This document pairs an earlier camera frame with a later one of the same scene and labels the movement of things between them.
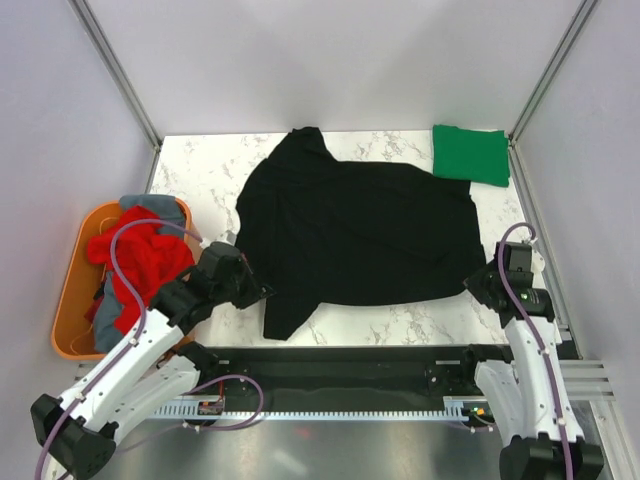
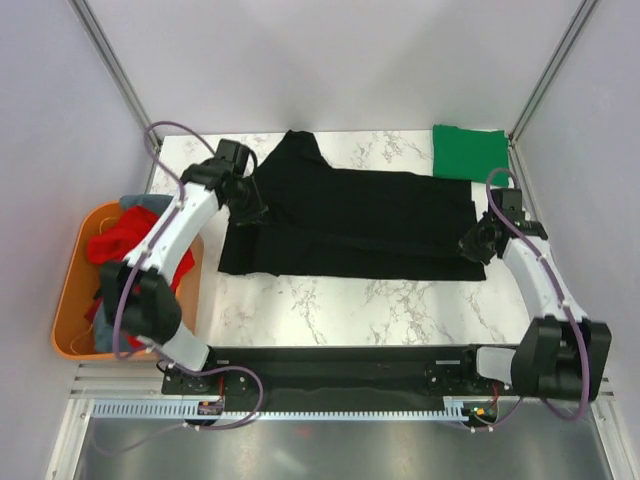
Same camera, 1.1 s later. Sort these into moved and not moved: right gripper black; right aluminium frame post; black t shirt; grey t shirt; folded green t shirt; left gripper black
Moved: right gripper black; black t shirt; left gripper black
Not moved: folded green t shirt; right aluminium frame post; grey t shirt
